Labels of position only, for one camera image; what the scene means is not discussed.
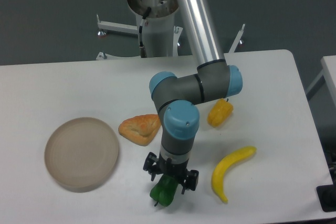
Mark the yellow toy bell pepper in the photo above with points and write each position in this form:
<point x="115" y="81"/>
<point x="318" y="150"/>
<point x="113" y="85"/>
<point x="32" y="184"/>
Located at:
<point x="219" y="112"/>

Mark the white side table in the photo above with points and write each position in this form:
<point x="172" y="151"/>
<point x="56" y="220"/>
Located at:
<point x="325" y="76"/>

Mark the black device at table edge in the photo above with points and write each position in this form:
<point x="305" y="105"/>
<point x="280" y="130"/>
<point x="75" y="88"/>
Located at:
<point x="326" y="195"/>

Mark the green toy bell pepper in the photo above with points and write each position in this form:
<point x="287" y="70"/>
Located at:
<point x="164" y="191"/>

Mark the beige round plate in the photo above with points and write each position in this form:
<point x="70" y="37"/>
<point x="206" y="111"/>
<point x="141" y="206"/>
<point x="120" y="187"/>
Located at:
<point x="81" y="154"/>

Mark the toy pastry turnover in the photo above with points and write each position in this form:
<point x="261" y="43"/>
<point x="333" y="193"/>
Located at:
<point x="141" y="129"/>

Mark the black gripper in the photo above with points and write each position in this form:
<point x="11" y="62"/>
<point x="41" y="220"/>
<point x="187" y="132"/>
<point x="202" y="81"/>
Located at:
<point x="154" y="166"/>

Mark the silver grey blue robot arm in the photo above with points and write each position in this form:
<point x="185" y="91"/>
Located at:
<point x="176" y="98"/>

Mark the yellow toy banana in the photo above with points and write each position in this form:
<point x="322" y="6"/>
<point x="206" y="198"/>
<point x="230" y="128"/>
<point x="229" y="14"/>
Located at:
<point x="219" y="172"/>

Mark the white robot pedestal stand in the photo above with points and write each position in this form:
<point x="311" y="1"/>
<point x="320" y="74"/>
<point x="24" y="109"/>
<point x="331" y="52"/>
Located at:
<point x="158" y="35"/>

